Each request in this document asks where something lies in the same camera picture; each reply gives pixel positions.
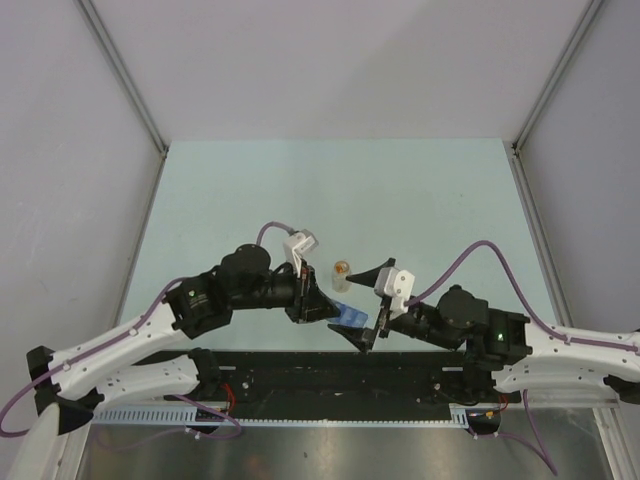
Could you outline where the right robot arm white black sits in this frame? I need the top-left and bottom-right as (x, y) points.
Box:
(329, 259), (639, 405)

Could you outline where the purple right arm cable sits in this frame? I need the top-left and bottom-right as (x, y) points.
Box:
(407, 240), (640, 476)

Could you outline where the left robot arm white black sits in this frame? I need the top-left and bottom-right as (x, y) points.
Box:
(27, 244), (340, 434)

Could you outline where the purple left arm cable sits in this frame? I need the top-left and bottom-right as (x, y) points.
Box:
(0, 221), (301, 441)

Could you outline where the left aluminium frame profile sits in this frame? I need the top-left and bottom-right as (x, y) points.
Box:
(74, 0), (169, 156)

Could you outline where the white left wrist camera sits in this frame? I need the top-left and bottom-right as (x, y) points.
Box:
(283, 229), (319, 277)

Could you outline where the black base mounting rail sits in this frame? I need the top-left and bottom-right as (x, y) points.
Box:
(188, 348), (521, 420)

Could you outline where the blue plastic pill organizer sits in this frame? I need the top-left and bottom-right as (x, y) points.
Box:
(329, 301), (369, 328)

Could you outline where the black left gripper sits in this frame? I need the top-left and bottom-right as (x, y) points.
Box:
(231, 258), (340, 324)

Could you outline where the white slotted cable duct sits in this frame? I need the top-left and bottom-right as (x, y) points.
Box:
(92, 403), (503, 429)

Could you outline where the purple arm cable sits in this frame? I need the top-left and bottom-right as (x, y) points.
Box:
(407, 240), (640, 476)
(0, 221), (301, 441)

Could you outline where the clear glass pill bottle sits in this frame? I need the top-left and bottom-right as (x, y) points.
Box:
(331, 260), (351, 293)

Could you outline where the grey aluminium corner profile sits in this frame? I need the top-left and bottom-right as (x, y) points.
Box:
(510, 0), (609, 154)

